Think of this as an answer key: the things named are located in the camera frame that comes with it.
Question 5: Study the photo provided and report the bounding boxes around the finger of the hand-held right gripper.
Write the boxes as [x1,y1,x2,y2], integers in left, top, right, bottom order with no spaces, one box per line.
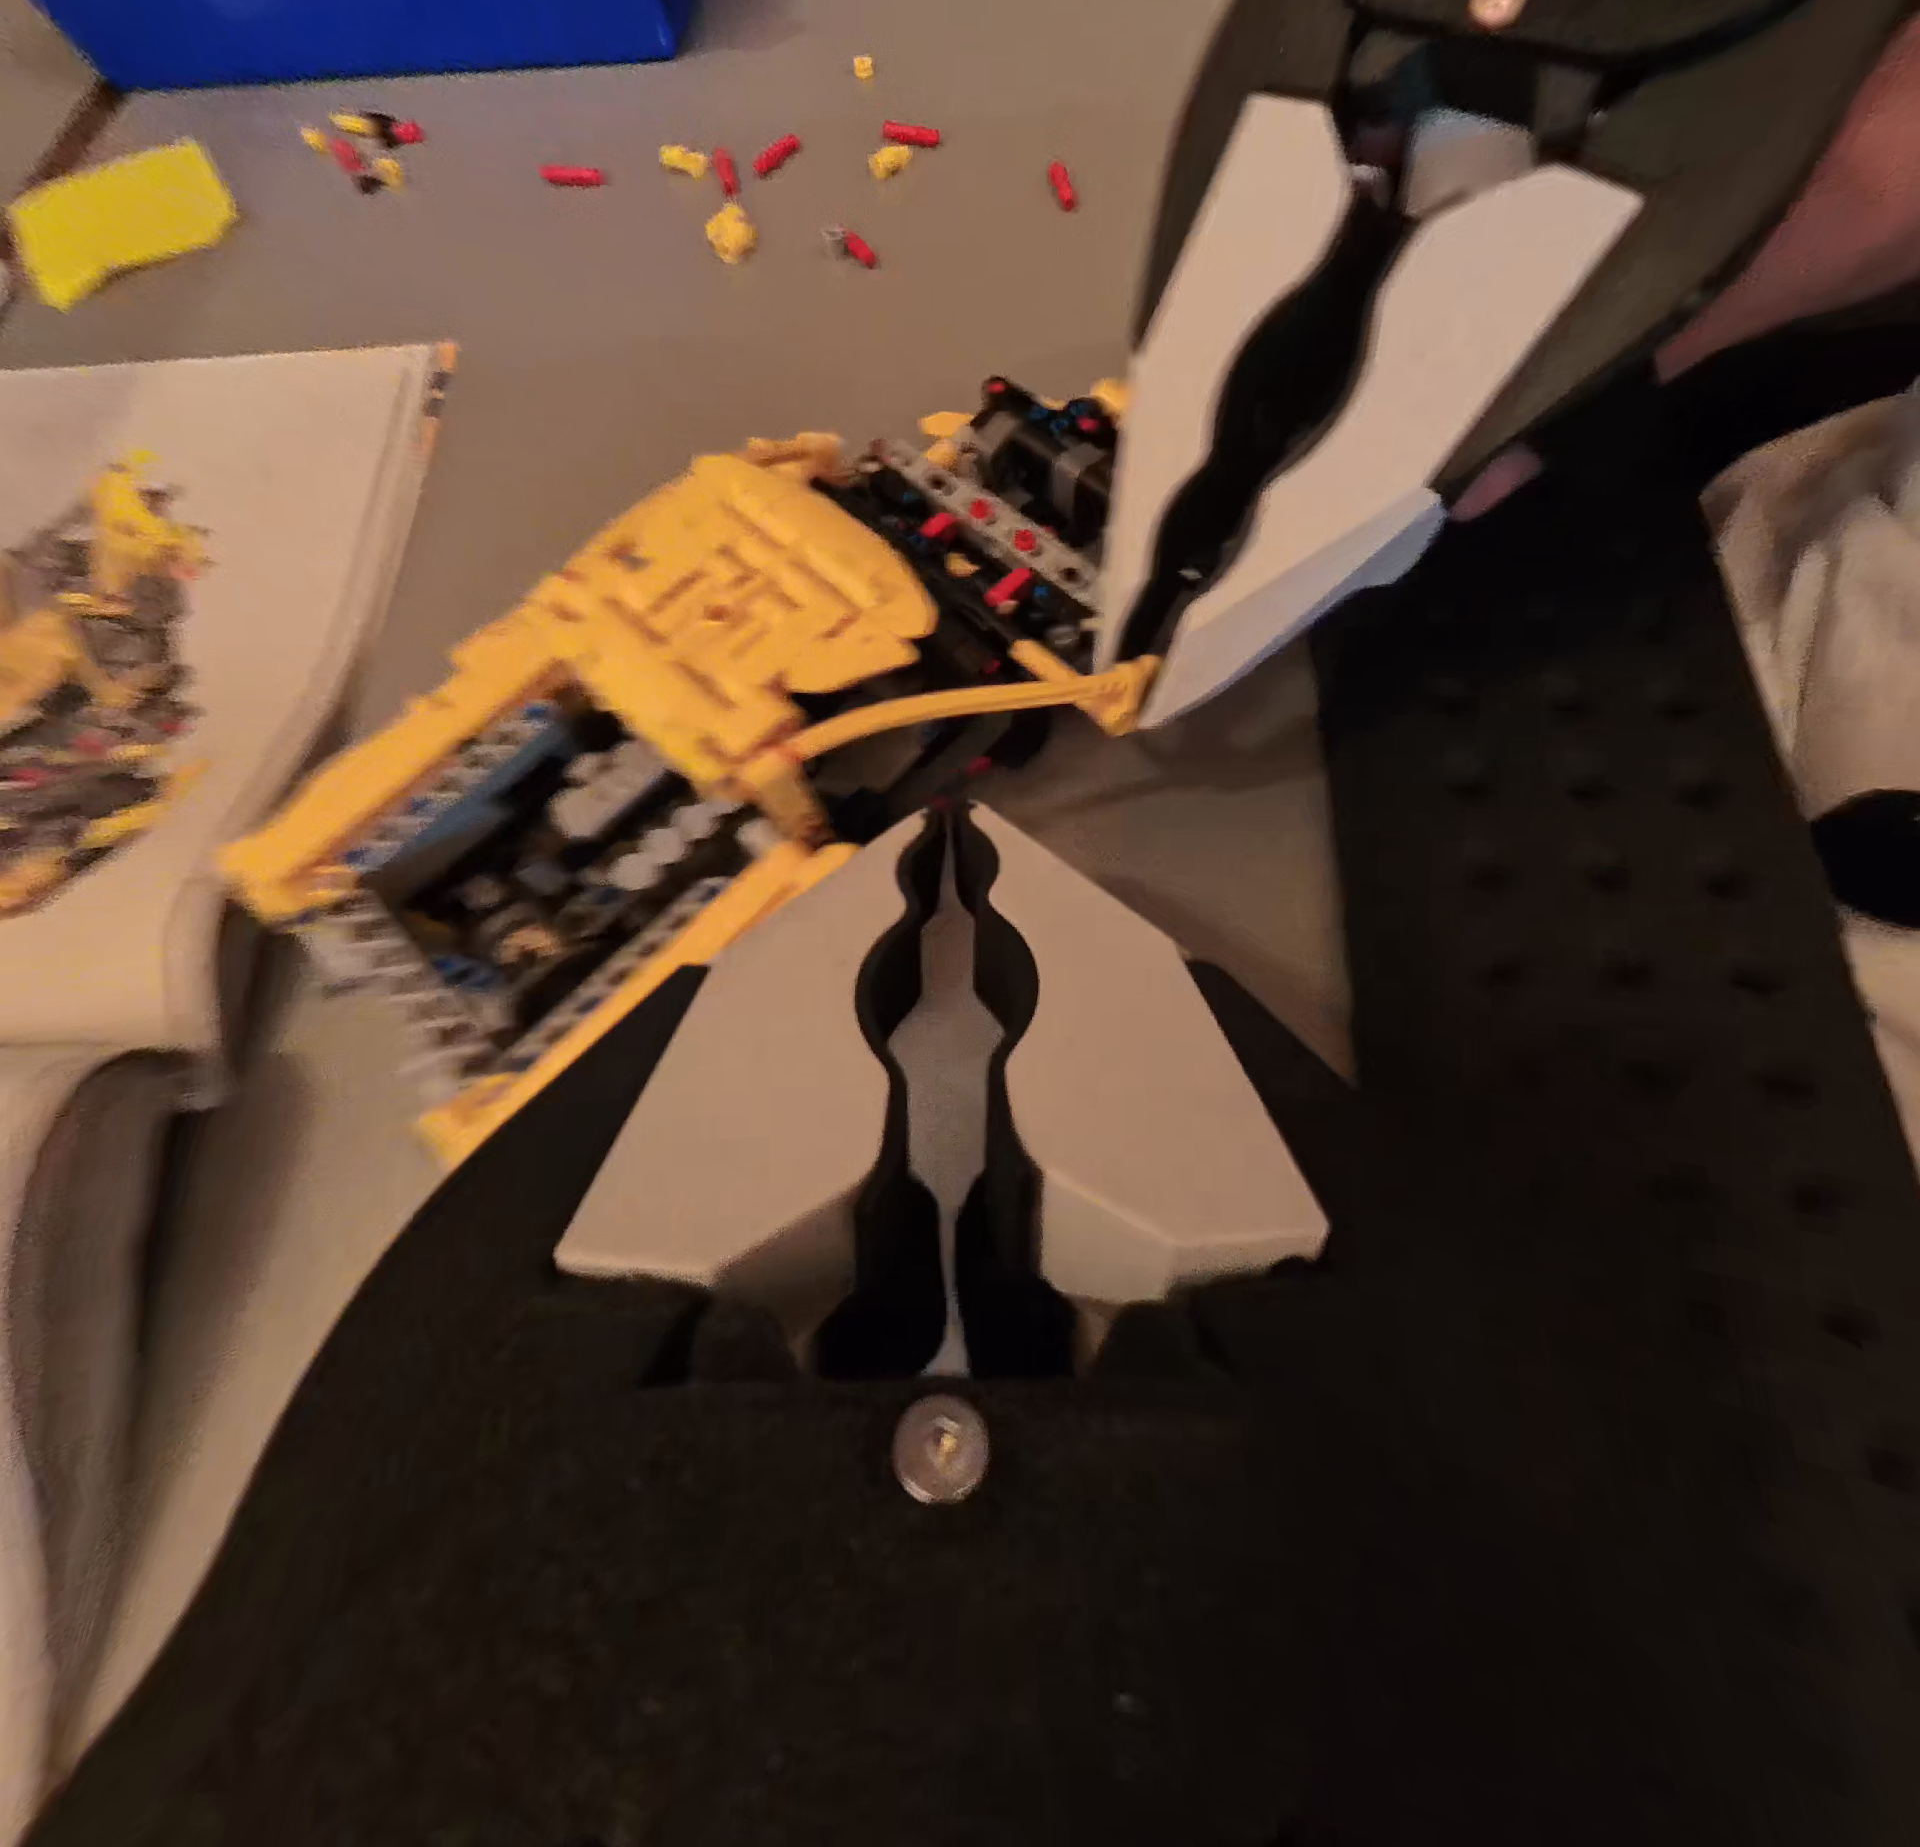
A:
[1137,165,1648,734]
[1093,92,1408,674]

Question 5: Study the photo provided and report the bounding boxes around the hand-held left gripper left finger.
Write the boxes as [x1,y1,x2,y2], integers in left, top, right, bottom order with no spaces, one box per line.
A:
[555,811,945,1346]

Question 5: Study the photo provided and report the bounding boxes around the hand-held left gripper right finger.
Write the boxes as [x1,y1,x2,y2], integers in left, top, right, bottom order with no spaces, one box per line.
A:
[957,800,1334,1341]

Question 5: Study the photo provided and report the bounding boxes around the yellow toy brick model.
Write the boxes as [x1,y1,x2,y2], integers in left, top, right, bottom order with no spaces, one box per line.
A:
[217,374,1142,1166]

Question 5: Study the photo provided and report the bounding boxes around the person's right hand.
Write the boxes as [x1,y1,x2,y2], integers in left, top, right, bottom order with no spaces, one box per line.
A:
[1444,17,1920,525]

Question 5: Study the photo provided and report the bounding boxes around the shiny grey cloth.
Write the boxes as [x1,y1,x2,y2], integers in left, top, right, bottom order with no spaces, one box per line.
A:
[1700,384,1920,1176]

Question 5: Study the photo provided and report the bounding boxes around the black perforated panel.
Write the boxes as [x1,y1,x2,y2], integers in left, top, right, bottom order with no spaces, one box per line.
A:
[1307,482,1920,1847]

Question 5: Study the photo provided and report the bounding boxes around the open instruction booklet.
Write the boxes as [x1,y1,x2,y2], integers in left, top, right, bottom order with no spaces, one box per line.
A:
[0,340,461,1803]

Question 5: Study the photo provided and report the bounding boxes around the cluster of small brick pieces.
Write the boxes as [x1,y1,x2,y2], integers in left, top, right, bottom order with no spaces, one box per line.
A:
[297,109,429,199]

